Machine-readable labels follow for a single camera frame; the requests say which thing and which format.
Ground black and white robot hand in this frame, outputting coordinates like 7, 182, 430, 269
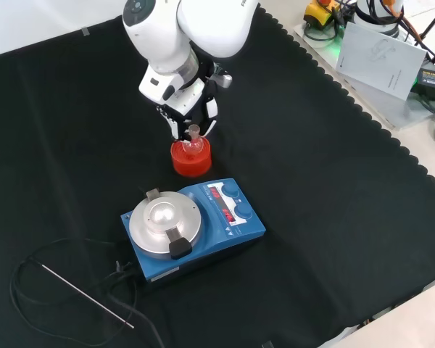
154, 59, 233, 142

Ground black probe cable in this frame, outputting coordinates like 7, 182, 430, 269
9, 237, 138, 347

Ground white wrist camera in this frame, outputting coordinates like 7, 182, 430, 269
138, 67, 175, 102

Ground black bench cloth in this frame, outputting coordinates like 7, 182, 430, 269
0, 0, 435, 348

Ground clear glass round-bottom flask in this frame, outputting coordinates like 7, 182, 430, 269
182, 124, 205, 155

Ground white paper booklet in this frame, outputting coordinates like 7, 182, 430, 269
335, 22, 428, 102

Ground yellow stop button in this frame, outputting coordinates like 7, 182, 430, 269
303, 0, 344, 28

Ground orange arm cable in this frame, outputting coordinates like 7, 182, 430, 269
382, 0, 427, 48

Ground orange-red round flask stand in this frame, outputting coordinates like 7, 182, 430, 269
170, 136, 213, 178

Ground blue heater with steel plate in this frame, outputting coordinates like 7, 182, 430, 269
120, 177, 267, 287

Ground black heater power cable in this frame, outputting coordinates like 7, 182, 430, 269
108, 268, 166, 348

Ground black tripod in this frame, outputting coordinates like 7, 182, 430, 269
415, 0, 435, 73

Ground thin steel probe rod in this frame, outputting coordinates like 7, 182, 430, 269
39, 263, 135, 329

